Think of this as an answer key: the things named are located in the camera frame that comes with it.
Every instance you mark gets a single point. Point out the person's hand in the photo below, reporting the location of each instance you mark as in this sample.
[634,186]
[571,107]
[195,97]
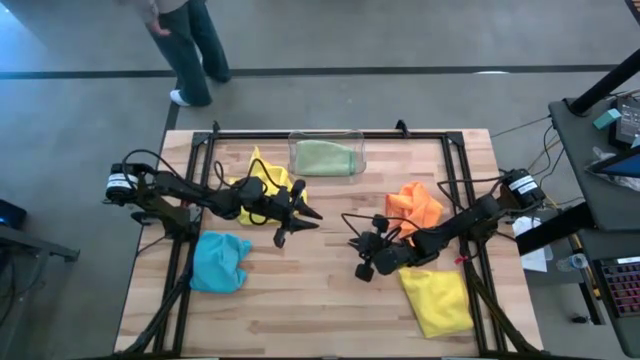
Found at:
[159,27]

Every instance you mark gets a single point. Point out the grey side table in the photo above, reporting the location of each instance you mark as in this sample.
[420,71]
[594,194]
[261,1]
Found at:
[575,165]

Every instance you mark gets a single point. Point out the dark tablet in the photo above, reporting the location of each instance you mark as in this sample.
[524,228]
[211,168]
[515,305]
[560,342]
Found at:
[625,165]

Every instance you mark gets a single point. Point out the backlit keyboard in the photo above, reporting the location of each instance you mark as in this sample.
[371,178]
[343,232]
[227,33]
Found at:
[625,287]

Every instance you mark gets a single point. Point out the green microfiber towel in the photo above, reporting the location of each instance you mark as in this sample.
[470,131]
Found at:
[325,159]

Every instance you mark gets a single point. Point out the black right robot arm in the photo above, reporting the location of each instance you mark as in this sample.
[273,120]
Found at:
[465,222]

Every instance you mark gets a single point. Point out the teal box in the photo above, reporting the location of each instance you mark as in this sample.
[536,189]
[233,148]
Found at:
[607,119]

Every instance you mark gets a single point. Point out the white paper sheet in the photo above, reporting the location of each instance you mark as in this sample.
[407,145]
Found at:
[537,260]

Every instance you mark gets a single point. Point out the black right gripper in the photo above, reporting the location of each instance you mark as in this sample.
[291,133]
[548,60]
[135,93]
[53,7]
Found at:
[377,252]

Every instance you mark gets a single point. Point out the blue microfiber towel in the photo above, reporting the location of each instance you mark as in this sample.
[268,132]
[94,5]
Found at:
[217,262]

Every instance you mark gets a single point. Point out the yellow microfiber towel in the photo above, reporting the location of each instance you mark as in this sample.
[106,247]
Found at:
[435,300]
[274,175]

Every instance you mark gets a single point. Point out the dark grey desk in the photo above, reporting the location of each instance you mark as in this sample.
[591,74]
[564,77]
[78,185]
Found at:
[615,242]

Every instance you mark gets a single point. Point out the person's white shoe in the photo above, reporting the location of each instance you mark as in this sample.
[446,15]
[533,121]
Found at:
[177,97]

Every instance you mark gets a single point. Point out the black clamp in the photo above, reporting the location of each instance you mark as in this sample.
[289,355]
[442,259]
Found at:
[401,128]
[216,127]

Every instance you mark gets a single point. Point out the small black floor object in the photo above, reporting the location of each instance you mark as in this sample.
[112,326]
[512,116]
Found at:
[580,318]

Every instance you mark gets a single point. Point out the grey metal table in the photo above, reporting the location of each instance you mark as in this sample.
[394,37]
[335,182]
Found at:
[30,240]

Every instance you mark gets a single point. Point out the black pole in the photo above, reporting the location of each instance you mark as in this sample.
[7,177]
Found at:
[607,82]

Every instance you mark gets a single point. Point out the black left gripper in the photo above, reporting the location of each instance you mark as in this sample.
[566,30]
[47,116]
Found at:
[260,202]

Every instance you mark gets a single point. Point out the person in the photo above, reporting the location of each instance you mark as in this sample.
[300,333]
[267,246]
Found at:
[185,50]

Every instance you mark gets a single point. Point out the orange microfiber towel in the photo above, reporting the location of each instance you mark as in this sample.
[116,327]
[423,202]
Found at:
[415,200]

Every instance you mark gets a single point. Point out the clear plastic bottle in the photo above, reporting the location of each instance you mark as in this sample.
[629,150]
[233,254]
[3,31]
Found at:
[575,262]

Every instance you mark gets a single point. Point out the clear plastic bag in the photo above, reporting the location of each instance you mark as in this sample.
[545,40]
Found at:
[627,182]

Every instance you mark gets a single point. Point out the black device with blue light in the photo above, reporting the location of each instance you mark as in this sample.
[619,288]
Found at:
[12,215]

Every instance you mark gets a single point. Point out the clear plastic bin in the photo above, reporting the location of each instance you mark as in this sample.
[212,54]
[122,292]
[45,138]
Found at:
[361,150]

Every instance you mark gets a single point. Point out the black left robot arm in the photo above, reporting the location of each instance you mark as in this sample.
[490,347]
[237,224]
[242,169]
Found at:
[170,187]

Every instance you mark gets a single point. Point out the black aluminium frame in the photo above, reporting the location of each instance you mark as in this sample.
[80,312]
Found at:
[250,135]

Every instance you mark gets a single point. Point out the black electronic device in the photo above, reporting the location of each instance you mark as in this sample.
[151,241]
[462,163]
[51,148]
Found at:
[627,125]

